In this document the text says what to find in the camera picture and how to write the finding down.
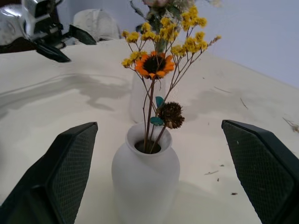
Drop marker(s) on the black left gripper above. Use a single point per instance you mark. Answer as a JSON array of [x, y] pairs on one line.
[[52, 35]]

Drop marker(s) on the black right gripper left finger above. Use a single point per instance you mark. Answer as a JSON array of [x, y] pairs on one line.
[[60, 177]]

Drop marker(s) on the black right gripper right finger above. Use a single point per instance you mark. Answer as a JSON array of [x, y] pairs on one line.
[[264, 168]]

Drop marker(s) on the sunflower and yellow flower bouquet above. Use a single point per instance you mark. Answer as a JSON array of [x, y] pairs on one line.
[[153, 64]]

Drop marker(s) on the white crumpled cover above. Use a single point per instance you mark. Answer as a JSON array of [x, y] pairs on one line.
[[98, 23]]

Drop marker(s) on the dry twig scrap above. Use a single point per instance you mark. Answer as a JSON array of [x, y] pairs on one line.
[[211, 172], [244, 103], [293, 124]]

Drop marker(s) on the round white ceramic vase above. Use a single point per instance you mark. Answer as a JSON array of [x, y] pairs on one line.
[[144, 177]]

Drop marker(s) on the tall white ceramic vase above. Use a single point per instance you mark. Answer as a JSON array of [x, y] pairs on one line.
[[137, 98]]

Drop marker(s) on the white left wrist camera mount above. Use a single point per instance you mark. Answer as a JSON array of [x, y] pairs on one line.
[[35, 14]]

